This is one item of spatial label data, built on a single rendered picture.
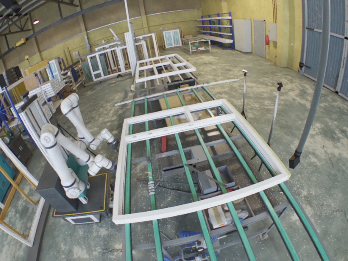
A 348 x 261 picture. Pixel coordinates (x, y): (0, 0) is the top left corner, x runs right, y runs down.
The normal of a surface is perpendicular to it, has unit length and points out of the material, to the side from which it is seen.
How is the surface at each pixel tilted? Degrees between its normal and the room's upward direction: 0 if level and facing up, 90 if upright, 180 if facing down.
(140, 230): 0
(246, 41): 90
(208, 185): 0
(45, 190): 90
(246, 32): 90
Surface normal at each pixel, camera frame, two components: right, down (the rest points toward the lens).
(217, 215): -0.14, -0.80
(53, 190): 0.22, 0.54
